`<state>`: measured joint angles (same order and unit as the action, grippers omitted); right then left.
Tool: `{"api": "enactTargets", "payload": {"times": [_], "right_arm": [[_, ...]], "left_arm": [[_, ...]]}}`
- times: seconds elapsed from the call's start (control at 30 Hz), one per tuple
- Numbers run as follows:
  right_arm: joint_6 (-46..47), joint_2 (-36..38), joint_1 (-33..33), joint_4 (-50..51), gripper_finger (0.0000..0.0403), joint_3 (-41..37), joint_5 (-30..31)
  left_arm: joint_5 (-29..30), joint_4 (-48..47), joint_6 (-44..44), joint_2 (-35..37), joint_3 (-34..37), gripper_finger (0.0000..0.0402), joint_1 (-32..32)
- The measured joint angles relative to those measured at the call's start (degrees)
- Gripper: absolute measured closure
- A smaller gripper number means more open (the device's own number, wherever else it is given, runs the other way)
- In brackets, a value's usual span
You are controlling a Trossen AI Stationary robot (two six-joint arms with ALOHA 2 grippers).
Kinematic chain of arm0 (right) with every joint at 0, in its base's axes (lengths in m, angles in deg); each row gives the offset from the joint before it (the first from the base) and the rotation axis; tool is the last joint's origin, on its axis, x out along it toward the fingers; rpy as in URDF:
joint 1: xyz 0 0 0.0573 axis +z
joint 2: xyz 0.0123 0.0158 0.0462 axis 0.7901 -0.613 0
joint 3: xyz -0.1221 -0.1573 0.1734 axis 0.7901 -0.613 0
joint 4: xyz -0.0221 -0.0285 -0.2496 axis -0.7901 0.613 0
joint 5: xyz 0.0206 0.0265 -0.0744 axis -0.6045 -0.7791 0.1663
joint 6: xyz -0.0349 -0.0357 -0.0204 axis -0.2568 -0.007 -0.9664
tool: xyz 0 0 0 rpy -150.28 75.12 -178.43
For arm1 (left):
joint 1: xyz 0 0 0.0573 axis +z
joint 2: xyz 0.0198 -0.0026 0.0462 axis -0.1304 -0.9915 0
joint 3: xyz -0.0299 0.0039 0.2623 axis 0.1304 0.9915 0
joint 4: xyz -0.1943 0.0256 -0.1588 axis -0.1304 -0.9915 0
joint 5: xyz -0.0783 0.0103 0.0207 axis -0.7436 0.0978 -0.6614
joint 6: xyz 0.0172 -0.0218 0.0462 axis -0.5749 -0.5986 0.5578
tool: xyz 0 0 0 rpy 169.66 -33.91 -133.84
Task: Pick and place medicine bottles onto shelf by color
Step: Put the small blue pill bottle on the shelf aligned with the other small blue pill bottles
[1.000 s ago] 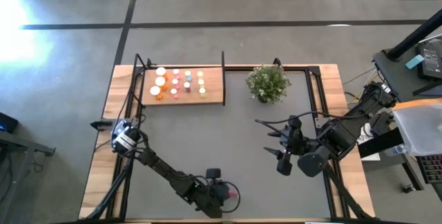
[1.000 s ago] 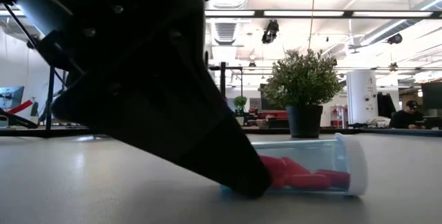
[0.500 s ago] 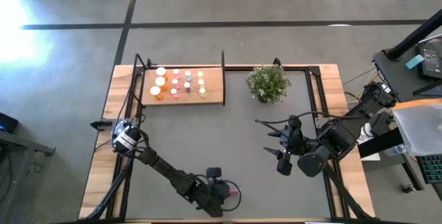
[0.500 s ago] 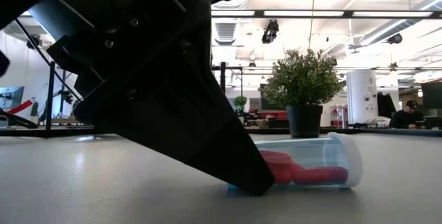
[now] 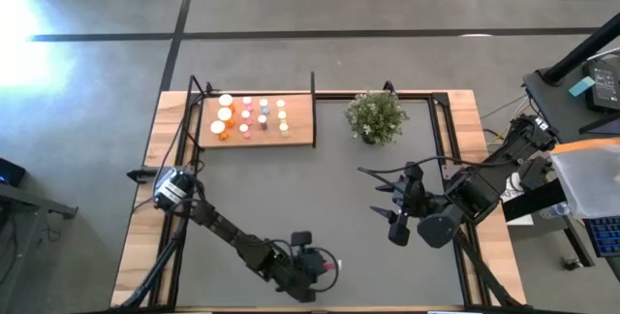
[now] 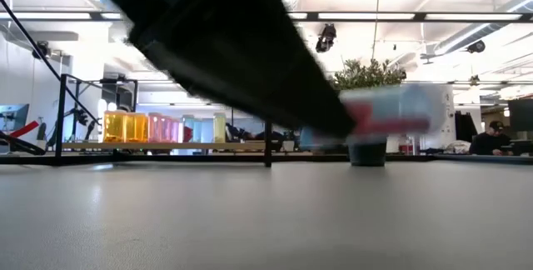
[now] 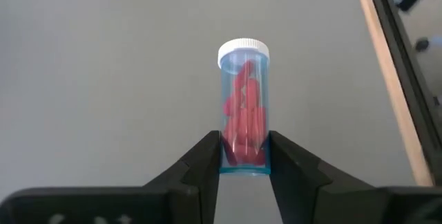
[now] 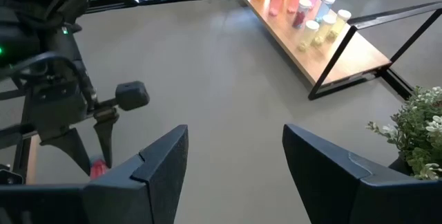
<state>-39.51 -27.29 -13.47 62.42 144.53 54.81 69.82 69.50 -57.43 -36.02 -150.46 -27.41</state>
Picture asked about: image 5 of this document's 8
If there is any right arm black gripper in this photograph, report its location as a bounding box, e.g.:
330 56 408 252
369 160 448 226

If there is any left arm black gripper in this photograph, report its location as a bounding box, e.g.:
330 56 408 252
263 245 328 304

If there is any large orange pill bottle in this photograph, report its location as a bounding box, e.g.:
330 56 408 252
217 92 238 111
217 106 237 129
209 119 231 141

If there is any wooden shelf board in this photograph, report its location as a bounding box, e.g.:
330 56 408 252
200 93 317 150

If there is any grey table mat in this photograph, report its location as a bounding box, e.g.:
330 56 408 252
174 98 466 308

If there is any green plant in black pot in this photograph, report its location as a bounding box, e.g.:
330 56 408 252
343 90 410 146

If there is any clear water bottle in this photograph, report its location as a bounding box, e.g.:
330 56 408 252
538 201 572 221

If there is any dark side table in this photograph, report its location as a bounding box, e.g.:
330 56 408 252
522 47 620 145

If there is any clear plastic bag orange edge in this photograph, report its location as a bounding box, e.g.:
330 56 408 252
548 137 620 221

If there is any keyboard with blue keys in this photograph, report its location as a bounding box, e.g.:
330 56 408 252
583 215 620 259

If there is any teal sticky note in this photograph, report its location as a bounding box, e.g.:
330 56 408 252
568 76 597 98

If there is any black pole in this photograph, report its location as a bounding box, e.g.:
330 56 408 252
539 11 620 86

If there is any black power adapter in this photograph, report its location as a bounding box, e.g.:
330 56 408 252
582 55 620 112

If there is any black device with blue light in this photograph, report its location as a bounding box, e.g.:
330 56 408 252
0 157 28 188

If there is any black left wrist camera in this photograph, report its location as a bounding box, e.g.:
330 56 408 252
290 230 314 248

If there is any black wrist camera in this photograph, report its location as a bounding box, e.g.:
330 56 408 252
290 230 314 248
387 220 412 248

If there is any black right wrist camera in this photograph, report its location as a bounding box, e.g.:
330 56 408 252
387 220 412 248

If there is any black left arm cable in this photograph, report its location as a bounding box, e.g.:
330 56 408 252
308 246 341 294

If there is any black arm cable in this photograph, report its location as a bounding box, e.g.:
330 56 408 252
356 154 515 195
308 246 341 294

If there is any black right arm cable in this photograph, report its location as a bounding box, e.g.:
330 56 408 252
356 154 515 195

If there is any black aluminium rig frame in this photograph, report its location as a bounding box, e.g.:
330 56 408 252
108 75 529 313

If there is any black desk frame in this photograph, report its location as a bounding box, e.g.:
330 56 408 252
501 177 596 269

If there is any black bracket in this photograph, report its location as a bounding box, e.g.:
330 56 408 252
126 167 160 184

